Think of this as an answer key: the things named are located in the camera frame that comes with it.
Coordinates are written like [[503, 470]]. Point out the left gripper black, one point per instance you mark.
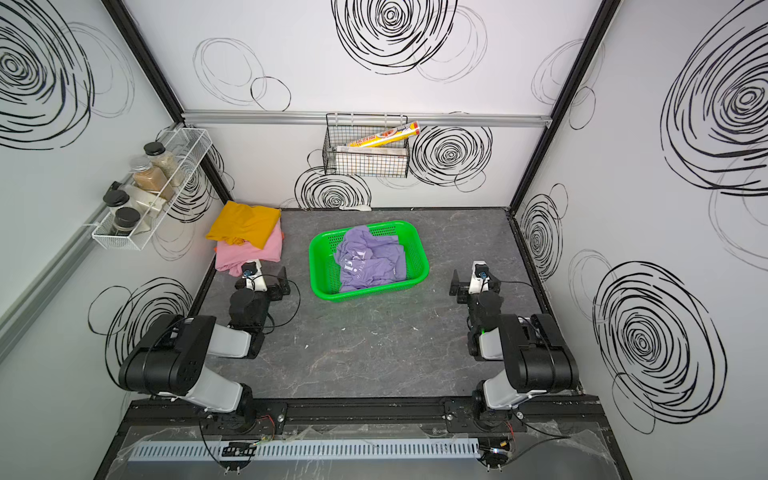
[[278, 285]]

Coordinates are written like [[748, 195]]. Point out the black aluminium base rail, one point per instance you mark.
[[452, 414]]

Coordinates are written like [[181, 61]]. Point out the spice jar black lid near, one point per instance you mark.
[[125, 220]]

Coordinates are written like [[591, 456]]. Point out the folded pink t-shirt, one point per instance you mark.
[[231, 258]]

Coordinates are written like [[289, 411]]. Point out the white slotted cable duct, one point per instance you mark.
[[351, 449]]

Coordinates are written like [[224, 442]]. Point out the folded yellow t-shirt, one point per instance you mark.
[[239, 223]]

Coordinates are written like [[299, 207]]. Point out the spice jar black lid middle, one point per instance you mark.
[[116, 199]]

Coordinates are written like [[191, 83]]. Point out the spice jar black lid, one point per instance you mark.
[[161, 157], [116, 199], [125, 220]]

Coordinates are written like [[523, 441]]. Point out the spice jar black lid far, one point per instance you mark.
[[161, 157]]

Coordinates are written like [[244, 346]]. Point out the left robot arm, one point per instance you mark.
[[170, 359]]

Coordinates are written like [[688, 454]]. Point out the spice jar tan contents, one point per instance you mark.
[[147, 176]]

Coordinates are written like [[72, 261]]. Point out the black wire wall basket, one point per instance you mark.
[[344, 128]]

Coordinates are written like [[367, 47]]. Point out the yellow foil roll box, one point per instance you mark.
[[387, 137]]

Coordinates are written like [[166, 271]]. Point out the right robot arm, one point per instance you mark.
[[536, 360]]

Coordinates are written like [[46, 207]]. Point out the white wire spice shelf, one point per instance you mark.
[[171, 218]]

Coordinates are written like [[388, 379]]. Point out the grey box in wire basket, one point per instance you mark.
[[369, 162]]

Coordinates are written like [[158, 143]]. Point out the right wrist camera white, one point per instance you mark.
[[480, 278]]

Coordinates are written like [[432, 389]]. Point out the purple t-shirt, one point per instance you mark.
[[367, 260]]

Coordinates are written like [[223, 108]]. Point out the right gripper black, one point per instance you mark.
[[456, 285]]

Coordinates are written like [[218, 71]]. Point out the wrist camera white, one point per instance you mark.
[[252, 276], [480, 278]]

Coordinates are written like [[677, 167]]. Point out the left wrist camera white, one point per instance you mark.
[[252, 276]]

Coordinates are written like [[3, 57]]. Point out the green plastic basket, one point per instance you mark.
[[326, 272]]

